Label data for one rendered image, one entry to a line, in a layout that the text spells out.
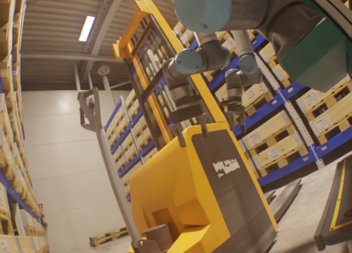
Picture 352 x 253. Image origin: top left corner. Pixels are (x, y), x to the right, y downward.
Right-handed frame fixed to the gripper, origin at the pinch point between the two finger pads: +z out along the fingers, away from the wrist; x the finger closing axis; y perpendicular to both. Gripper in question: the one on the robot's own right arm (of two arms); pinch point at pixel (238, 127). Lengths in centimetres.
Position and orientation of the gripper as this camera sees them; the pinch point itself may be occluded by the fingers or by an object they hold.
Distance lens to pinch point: 110.0
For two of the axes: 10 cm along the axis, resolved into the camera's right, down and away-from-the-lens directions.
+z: 0.3, 9.8, -1.7
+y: 7.0, -1.4, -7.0
